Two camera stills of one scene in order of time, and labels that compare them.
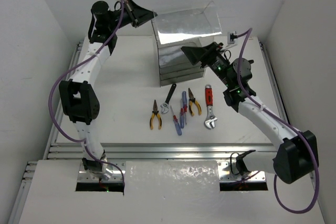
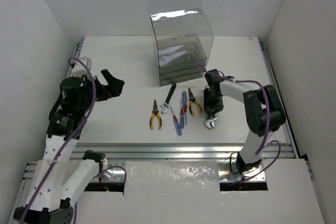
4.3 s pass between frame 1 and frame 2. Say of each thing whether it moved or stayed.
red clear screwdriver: stayed
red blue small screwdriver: stayed
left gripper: moved
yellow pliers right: stayed
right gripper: moved
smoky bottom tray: stayed
